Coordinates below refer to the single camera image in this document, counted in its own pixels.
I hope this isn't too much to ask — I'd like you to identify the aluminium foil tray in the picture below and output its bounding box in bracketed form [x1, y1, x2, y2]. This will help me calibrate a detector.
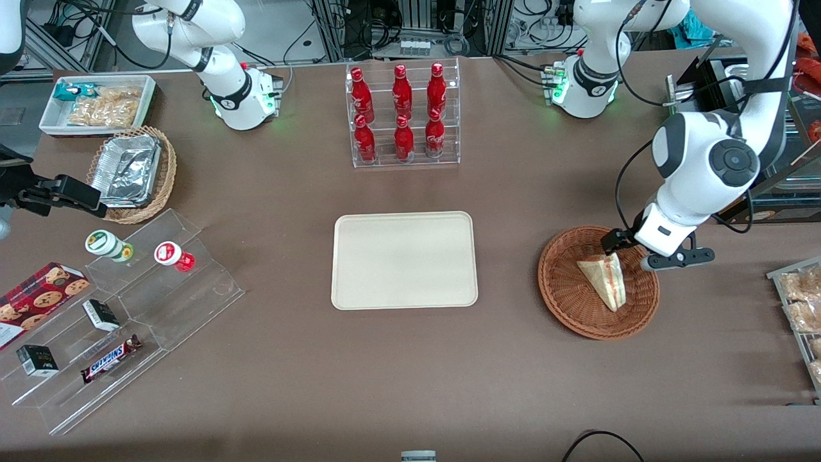
[90, 133, 162, 208]

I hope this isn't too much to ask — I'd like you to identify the clear acrylic stepped stand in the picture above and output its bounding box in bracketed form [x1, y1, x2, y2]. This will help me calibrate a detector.
[0, 207, 246, 437]

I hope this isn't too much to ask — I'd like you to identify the metal wire bread tray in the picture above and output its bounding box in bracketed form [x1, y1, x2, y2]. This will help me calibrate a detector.
[766, 257, 821, 406]

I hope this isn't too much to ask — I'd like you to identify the red cookie box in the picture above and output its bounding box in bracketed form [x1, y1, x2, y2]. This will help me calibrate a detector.
[0, 262, 90, 352]

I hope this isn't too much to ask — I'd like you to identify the wrapped bread pack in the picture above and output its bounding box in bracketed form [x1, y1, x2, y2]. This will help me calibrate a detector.
[779, 266, 821, 302]
[784, 300, 821, 334]

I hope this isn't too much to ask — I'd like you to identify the snickers chocolate bar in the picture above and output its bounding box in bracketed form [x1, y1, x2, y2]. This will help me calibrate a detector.
[80, 334, 143, 384]

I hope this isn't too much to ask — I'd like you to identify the triangle sandwich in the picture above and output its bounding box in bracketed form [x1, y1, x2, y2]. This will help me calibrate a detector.
[576, 252, 627, 313]

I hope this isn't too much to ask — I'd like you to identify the red cola bottle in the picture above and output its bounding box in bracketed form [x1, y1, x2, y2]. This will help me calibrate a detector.
[393, 64, 414, 120]
[425, 108, 446, 158]
[354, 114, 378, 163]
[350, 67, 375, 123]
[394, 114, 416, 162]
[427, 62, 448, 119]

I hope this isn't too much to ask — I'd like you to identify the brown round wicker basket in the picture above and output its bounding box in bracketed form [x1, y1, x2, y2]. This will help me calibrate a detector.
[537, 225, 661, 341]

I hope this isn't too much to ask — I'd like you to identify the teal snack packet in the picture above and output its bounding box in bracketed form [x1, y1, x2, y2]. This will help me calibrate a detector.
[53, 82, 101, 103]

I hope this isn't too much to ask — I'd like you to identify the clear acrylic bottle rack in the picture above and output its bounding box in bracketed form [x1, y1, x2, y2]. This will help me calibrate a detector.
[345, 56, 461, 169]

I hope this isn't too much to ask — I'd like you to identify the white rectangular snack tray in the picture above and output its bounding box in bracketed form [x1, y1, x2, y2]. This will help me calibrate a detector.
[38, 74, 158, 137]

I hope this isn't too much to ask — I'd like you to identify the green lid cup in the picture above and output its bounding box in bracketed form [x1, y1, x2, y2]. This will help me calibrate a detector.
[85, 229, 134, 264]

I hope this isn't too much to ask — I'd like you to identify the small black box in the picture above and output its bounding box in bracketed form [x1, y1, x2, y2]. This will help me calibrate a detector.
[16, 345, 60, 377]
[82, 298, 121, 332]

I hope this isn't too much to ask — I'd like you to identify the clear bag of crackers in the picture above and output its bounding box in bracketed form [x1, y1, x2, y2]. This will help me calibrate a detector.
[67, 85, 143, 128]

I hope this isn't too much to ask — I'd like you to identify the red lid cup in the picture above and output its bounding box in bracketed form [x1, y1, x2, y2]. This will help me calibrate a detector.
[154, 241, 196, 273]

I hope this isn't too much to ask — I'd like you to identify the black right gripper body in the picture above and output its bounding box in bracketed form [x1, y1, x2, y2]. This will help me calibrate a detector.
[0, 145, 62, 216]

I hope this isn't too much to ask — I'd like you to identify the beige plastic tray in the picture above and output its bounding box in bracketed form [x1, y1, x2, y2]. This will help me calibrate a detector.
[331, 211, 479, 311]

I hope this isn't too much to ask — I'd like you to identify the black cable loop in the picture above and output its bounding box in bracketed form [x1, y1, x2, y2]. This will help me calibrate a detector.
[561, 430, 645, 462]

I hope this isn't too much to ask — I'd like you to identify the black food display case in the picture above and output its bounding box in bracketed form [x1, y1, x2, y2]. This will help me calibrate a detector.
[666, 35, 821, 225]

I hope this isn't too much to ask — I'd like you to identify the light oval wicker basket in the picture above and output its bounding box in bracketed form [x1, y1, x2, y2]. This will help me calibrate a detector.
[87, 125, 178, 225]

